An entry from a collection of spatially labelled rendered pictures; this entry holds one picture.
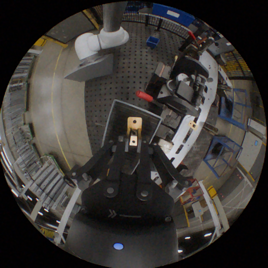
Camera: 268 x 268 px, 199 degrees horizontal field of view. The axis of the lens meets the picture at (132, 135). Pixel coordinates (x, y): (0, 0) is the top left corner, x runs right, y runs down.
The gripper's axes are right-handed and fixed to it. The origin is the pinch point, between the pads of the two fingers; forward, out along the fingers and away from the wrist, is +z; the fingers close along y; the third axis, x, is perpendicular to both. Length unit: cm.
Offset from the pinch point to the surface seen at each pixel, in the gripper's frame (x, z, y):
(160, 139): -5.7, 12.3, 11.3
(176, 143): -11.1, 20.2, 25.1
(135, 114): 5.0, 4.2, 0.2
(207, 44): 48, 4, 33
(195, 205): -785, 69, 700
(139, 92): 10.9, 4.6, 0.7
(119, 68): 41, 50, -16
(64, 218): -277, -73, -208
